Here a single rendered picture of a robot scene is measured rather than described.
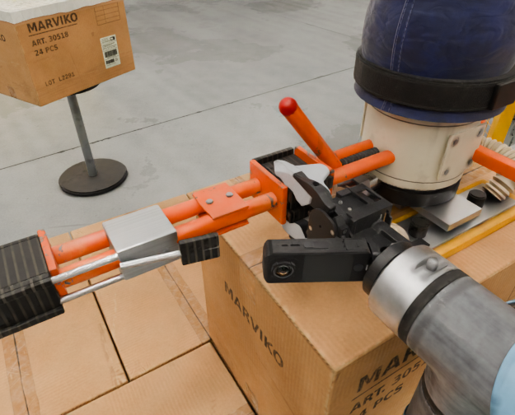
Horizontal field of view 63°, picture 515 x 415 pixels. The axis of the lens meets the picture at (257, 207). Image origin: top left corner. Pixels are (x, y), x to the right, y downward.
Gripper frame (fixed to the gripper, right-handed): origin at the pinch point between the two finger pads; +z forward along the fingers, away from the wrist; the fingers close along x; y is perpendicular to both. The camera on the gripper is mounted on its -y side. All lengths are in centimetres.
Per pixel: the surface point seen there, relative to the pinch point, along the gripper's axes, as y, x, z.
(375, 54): 17.1, 14.8, 2.0
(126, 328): -20, -54, 32
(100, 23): 23, -20, 185
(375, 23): 17.4, 18.5, 3.2
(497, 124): 136, -42, 41
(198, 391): -12, -53, 8
